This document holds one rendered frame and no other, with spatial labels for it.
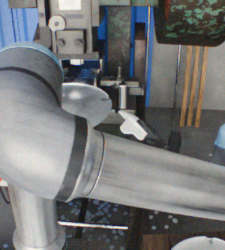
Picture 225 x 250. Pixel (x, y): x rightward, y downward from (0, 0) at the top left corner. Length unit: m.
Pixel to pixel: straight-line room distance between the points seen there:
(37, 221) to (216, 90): 2.15
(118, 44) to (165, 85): 1.22
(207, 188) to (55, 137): 0.19
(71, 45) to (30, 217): 0.61
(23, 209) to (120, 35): 0.90
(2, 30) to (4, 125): 2.17
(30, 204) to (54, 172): 0.24
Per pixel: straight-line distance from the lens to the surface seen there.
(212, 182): 0.36
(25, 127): 0.28
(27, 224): 0.56
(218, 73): 2.45
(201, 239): 1.03
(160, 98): 2.46
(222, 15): 0.75
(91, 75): 1.10
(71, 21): 0.99
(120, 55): 1.27
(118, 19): 1.23
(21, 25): 2.34
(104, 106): 0.87
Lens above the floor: 1.21
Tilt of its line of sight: 33 degrees down
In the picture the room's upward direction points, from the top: straight up
